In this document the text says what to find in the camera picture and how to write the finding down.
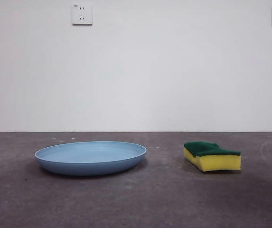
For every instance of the blue round plate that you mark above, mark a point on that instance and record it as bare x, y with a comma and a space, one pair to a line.
90, 156

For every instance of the yellow sponge with green pad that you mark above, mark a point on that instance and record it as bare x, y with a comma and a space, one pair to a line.
216, 162

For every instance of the white wall socket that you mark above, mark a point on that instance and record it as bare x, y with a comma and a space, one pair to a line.
82, 14

